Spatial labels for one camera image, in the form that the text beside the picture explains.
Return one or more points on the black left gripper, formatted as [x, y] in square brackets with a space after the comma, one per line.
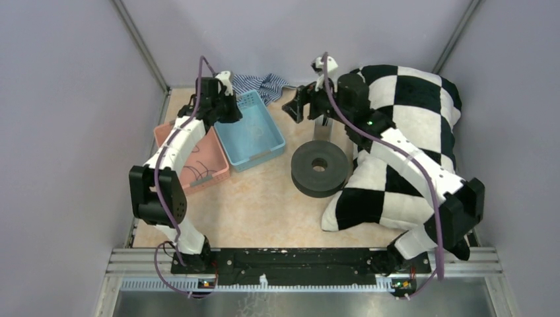
[235, 113]

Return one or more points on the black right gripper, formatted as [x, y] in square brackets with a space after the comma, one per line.
[307, 95]

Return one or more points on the grey cable spool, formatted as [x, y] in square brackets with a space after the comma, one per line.
[322, 128]

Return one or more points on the black cable spool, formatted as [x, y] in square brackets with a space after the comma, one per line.
[319, 169]

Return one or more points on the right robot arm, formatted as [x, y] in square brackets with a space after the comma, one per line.
[364, 126]

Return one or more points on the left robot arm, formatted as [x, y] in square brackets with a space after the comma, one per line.
[157, 196]

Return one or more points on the blue white striped cloth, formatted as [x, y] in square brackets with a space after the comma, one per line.
[269, 87]

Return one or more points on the blue perforated plastic basket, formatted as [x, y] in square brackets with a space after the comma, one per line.
[253, 140]

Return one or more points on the pink perforated plastic basket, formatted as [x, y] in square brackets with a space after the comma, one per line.
[206, 166]

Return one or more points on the black white checkered pillow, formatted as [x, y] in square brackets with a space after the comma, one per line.
[405, 190]

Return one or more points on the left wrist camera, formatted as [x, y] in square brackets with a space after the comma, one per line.
[226, 78]

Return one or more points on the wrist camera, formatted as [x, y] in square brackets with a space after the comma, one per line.
[226, 78]
[323, 67]

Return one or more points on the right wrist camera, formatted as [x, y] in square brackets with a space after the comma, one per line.
[323, 67]

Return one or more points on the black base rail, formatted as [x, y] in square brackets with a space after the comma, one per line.
[285, 266]

